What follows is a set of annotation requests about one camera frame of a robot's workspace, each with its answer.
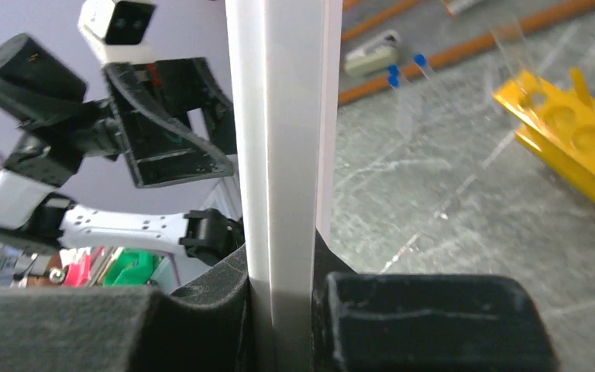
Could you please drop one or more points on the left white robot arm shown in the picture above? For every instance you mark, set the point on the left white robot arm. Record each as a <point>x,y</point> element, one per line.
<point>76,174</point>

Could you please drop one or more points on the yellow test tube rack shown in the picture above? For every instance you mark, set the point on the yellow test tube rack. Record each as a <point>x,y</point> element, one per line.
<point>558,126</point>

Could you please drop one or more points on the metal tray lid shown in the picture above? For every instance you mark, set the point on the metal tray lid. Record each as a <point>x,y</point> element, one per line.
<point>284,59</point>

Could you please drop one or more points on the beige stapler on shelf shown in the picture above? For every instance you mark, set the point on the beige stapler on shelf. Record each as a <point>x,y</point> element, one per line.
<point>374,55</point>

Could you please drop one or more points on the large clear glass test tube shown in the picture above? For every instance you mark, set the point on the large clear glass test tube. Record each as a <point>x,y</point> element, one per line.
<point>510,40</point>

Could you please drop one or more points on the blue capped test tube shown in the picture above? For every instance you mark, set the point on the blue capped test tube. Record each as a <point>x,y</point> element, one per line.
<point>394,81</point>

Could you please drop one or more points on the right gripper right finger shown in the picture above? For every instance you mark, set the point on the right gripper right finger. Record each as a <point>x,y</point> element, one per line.
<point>423,322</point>

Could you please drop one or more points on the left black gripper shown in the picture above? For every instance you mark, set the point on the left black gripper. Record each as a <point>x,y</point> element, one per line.
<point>174,122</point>

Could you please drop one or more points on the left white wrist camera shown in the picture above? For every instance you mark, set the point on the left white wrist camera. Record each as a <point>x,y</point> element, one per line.
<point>115,30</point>

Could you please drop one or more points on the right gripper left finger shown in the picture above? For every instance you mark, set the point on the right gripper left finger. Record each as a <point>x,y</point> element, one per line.
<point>202,326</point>

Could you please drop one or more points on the orange wooden shelf rack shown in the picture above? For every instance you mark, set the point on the orange wooden shelf rack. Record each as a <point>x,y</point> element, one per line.
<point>533,23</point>

